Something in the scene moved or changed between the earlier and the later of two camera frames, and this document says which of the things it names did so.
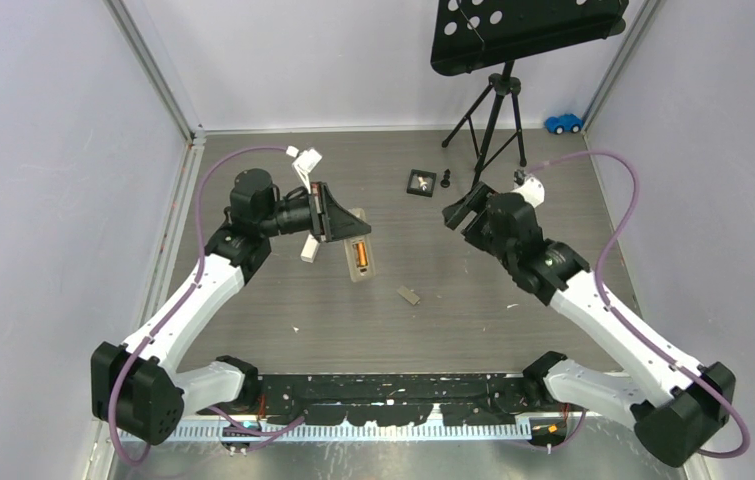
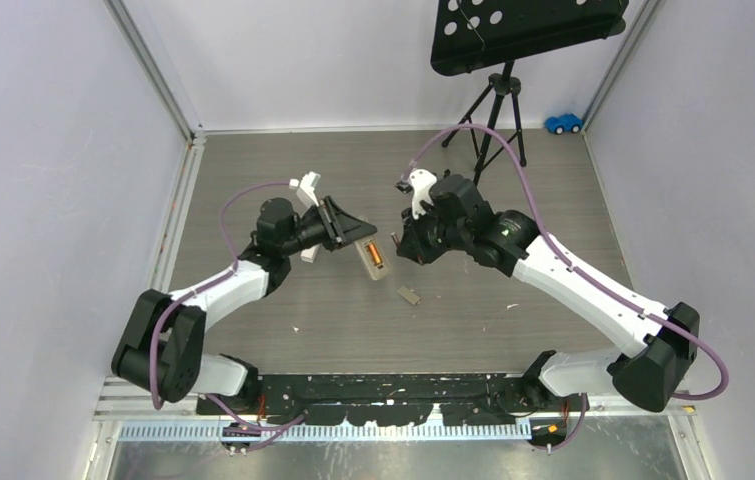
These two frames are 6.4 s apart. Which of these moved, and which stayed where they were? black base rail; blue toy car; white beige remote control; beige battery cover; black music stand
Moved: white beige remote control
Stayed: blue toy car; beige battery cover; black base rail; black music stand
